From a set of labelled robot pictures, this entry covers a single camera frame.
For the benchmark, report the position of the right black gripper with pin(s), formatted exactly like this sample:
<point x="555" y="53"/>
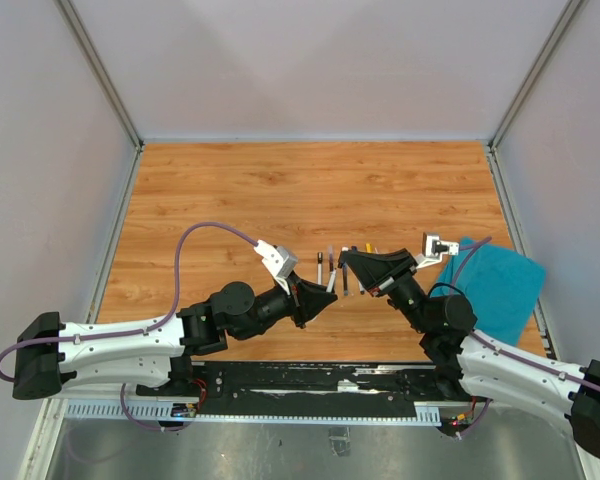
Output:
<point x="374" y="269"/>

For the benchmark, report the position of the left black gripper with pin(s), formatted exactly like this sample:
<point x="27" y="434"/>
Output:
<point x="307" y="300"/>

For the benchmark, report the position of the white pen dark barrel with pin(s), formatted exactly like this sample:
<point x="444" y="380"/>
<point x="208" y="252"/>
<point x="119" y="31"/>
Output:
<point x="331" y="282"/>

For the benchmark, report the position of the teal barrel gel pen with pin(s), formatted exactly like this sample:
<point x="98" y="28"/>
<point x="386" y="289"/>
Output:
<point x="345" y="283"/>

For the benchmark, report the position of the white pen black end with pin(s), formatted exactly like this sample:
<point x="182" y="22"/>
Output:
<point x="319" y="274"/>

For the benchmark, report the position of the dark purple pen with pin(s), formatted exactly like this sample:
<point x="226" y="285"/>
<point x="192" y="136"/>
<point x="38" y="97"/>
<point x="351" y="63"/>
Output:
<point x="331" y="260"/>

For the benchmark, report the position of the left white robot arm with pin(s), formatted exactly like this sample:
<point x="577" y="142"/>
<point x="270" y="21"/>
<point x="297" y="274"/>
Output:
<point x="152" y="355"/>

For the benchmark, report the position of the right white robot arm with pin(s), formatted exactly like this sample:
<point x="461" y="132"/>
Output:
<point x="468" y="360"/>

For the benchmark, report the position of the teal cloth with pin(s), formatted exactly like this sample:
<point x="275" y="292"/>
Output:
<point x="502" y="286"/>

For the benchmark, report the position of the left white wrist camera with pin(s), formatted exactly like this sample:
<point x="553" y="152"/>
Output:
<point x="278" y="261"/>

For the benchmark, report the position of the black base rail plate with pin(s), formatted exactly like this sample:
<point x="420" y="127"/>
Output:
<point x="306" y="383"/>

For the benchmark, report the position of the grey slotted cable duct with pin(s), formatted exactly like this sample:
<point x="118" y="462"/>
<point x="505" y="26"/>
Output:
<point x="279" y="412"/>

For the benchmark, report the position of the right aluminium frame post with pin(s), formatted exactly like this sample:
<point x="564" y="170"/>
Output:
<point x="565" y="21"/>

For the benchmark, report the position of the aluminium frame post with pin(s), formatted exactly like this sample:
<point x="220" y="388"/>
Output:
<point x="565" y="21"/>
<point x="86" y="45"/>

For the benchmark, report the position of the left aluminium frame post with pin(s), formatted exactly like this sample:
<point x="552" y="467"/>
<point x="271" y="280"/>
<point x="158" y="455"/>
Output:
<point x="86" y="45"/>

